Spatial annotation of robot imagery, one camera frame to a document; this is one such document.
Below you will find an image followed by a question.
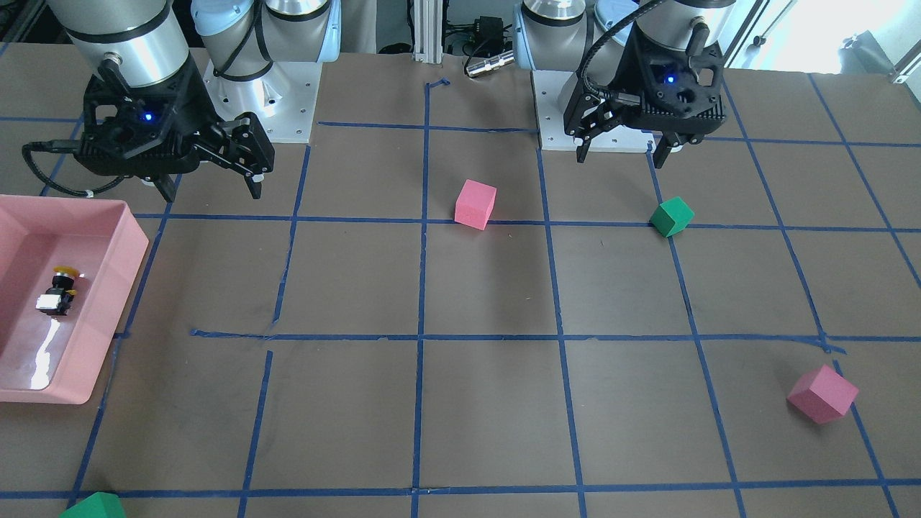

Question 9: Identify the aluminium frame post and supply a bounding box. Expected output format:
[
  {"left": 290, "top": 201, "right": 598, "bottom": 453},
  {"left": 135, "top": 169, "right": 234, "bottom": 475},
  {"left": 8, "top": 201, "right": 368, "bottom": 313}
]
[{"left": 411, "top": 0, "right": 445, "bottom": 66}]

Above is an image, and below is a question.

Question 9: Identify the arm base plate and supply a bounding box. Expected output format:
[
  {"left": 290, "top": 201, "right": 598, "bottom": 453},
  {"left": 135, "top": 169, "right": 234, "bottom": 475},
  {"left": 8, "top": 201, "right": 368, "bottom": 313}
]
[
  {"left": 531, "top": 69, "right": 655, "bottom": 153},
  {"left": 203, "top": 62, "right": 323, "bottom": 144}
]

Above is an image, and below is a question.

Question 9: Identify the green cube near tray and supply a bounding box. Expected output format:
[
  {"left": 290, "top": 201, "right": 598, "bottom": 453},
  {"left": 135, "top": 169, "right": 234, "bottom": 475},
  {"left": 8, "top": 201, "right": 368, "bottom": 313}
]
[{"left": 59, "top": 492, "right": 127, "bottom": 518}]

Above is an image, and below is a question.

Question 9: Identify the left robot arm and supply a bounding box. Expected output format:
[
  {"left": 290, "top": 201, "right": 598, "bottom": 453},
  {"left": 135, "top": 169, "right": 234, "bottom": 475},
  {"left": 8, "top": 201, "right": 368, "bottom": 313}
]
[{"left": 513, "top": 1, "right": 735, "bottom": 168}]

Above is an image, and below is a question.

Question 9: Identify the pink cube centre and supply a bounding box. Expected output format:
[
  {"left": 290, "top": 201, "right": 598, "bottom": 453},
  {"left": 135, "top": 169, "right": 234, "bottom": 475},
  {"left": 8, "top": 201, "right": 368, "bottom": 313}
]
[{"left": 453, "top": 179, "right": 497, "bottom": 232}]

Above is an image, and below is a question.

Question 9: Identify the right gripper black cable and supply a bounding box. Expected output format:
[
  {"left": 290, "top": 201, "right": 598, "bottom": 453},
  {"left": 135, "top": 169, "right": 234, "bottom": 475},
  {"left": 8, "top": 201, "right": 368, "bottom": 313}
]
[{"left": 22, "top": 141, "right": 149, "bottom": 198}]

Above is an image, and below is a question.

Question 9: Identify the pink cube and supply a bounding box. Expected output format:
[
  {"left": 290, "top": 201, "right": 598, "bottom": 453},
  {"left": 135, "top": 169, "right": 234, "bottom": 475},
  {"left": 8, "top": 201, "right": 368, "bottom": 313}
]
[
  {"left": 453, "top": 179, "right": 497, "bottom": 232},
  {"left": 786, "top": 365, "right": 861, "bottom": 425}
]

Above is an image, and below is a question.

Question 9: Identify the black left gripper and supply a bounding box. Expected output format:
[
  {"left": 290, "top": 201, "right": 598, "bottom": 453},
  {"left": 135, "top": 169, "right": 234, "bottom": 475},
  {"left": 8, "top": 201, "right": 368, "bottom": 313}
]
[{"left": 563, "top": 20, "right": 725, "bottom": 168}]

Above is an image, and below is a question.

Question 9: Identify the silver metal connector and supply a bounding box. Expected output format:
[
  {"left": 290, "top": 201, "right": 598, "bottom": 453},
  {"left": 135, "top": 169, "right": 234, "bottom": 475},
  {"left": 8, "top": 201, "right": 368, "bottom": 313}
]
[{"left": 464, "top": 50, "right": 515, "bottom": 79}]

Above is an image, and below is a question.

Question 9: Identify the green cube near base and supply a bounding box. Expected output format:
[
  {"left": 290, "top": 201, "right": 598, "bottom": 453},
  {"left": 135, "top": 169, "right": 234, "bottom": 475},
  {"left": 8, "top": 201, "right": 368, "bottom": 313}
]
[{"left": 648, "top": 196, "right": 695, "bottom": 238}]

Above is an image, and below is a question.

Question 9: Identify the yellow push button switch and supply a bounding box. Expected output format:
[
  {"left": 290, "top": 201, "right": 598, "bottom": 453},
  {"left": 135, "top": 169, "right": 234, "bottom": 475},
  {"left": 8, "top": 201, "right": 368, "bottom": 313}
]
[{"left": 35, "top": 265, "right": 81, "bottom": 316}]

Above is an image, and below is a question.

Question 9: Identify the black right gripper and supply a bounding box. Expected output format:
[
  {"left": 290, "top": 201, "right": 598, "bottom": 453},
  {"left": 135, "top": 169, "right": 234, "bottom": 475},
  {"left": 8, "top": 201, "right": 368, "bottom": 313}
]
[{"left": 75, "top": 55, "right": 276, "bottom": 204}]

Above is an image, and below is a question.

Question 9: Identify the pink cube far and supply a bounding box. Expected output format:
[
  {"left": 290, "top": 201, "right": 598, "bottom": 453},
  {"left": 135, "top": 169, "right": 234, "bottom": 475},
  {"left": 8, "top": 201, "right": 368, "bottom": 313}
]
[{"left": 786, "top": 365, "right": 861, "bottom": 425}]

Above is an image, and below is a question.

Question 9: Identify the pink plastic tray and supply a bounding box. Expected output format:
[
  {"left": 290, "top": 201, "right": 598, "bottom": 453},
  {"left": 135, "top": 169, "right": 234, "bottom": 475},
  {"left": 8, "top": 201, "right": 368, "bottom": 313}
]
[{"left": 1, "top": 196, "right": 149, "bottom": 404}]

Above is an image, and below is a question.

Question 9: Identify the black power adapter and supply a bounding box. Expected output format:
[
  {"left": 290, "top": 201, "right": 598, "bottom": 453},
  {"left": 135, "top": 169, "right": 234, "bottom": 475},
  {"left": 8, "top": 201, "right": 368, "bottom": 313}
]
[{"left": 470, "top": 16, "right": 504, "bottom": 48}]

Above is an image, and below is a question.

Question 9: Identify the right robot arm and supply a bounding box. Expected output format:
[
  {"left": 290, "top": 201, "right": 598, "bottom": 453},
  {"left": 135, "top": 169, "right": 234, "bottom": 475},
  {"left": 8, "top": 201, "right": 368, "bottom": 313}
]
[{"left": 22, "top": 1, "right": 342, "bottom": 202}]

